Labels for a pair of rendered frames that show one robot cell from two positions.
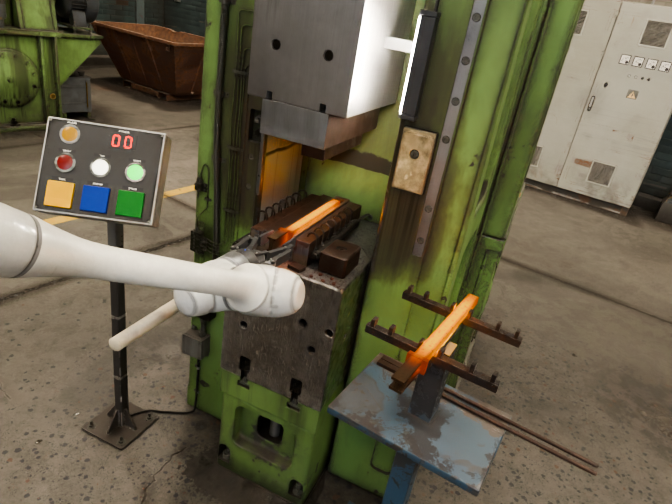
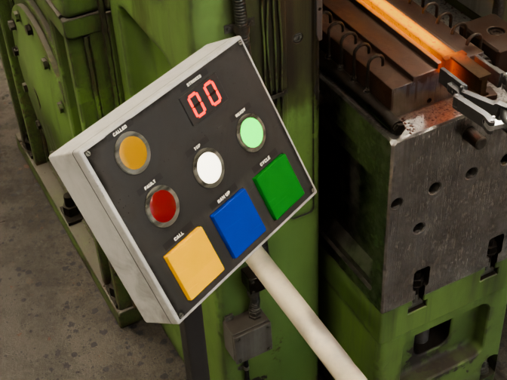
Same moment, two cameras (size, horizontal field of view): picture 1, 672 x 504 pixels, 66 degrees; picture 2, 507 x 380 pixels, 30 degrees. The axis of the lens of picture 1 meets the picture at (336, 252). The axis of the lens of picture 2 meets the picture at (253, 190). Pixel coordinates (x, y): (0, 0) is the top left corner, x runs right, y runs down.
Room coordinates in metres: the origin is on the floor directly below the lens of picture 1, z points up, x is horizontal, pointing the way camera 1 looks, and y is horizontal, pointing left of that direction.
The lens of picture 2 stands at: (0.63, 1.43, 1.93)
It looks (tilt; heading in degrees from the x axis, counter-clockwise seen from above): 40 degrees down; 314
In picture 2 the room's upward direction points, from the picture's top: 3 degrees counter-clockwise
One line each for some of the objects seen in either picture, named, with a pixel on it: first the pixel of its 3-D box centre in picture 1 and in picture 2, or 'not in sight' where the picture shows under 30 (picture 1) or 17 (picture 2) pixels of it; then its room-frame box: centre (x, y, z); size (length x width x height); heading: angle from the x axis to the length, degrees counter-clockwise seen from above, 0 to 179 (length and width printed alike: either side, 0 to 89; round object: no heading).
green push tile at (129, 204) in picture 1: (130, 204); (277, 186); (1.37, 0.62, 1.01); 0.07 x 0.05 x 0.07; 95
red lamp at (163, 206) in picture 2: (65, 162); (162, 206); (1.40, 0.82, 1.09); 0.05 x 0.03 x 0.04; 70
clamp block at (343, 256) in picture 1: (340, 258); (493, 45); (1.38, -0.02, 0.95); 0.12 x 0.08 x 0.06; 160
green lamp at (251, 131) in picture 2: (135, 172); (251, 133); (1.42, 0.62, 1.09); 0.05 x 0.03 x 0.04; 70
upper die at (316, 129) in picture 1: (325, 114); not in sight; (1.58, 0.10, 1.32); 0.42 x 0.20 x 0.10; 160
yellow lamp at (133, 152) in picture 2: (69, 134); (133, 152); (1.44, 0.83, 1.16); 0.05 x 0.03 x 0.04; 70
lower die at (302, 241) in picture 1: (309, 223); (373, 32); (1.58, 0.10, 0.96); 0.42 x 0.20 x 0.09; 160
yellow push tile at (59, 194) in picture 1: (60, 194); (193, 263); (1.35, 0.82, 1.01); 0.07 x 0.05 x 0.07; 95
